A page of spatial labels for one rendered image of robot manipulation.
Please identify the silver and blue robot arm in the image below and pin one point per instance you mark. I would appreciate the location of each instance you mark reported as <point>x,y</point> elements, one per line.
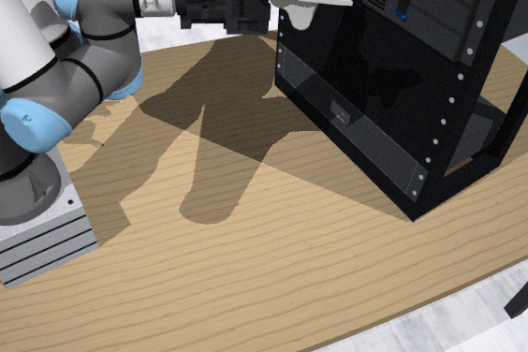
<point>42,100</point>

